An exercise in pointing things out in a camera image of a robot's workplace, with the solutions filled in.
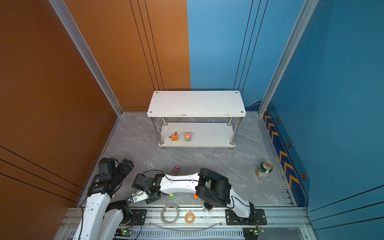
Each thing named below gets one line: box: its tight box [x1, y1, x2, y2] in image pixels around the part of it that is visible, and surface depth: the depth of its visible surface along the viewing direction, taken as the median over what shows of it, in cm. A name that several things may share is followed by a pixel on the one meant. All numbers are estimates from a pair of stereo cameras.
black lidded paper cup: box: [204, 202, 214, 213], surface depth 70 cm
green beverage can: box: [256, 160, 273, 179], surface depth 81 cm
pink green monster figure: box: [184, 132, 192, 142], surface depth 93 cm
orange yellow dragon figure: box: [169, 131, 179, 142], surface depth 93 cm
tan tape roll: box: [184, 211, 195, 224], surface depth 76 cm
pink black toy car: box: [172, 165, 181, 175], surface depth 88 cm
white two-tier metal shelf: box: [147, 90, 247, 151], surface depth 96 cm
